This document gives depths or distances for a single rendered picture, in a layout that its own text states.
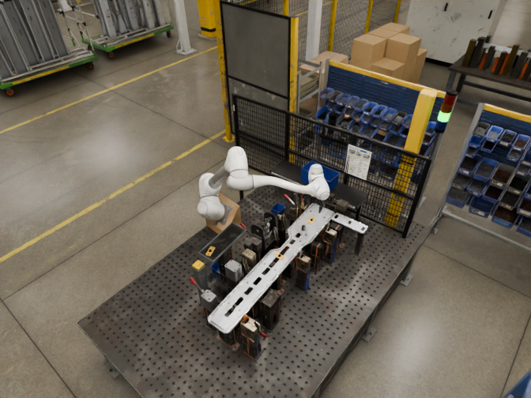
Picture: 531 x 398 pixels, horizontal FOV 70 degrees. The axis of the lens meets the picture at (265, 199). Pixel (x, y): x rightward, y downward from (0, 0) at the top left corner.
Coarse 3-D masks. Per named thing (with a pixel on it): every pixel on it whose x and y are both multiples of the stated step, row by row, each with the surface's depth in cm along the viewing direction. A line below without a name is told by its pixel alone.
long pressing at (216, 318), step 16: (304, 224) 307; (320, 224) 307; (288, 240) 294; (304, 240) 295; (272, 256) 283; (288, 256) 283; (256, 272) 272; (272, 272) 272; (240, 288) 262; (256, 288) 262; (224, 304) 253; (240, 304) 252; (208, 320) 244; (224, 320) 244; (240, 320) 244
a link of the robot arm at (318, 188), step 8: (256, 176) 271; (264, 176) 273; (256, 184) 270; (264, 184) 273; (272, 184) 273; (280, 184) 270; (288, 184) 269; (312, 184) 265; (320, 184) 264; (296, 192) 268; (304, 192) 266; (312, 192) 265; (320, 192) 261; (328, 192) 263
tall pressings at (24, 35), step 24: (24, 0) 697; (48, 0) 721; (0, 24) 667; (24, 24) 727; (48, 24) 741; (0, 48) 715; (24, 48) 727; (48, 48) 755; (0, 72) 694; (24, 72) 722
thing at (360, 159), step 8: (352, 152) 317; (360, 152) 312; (368, 152) 308; (352, 160) 321; (360, 160) 317; (368, 160) 312; (344, 168) 332; (352, 168) 326; (360, 168) 321; (368, 168) 316; (360, 176) 326
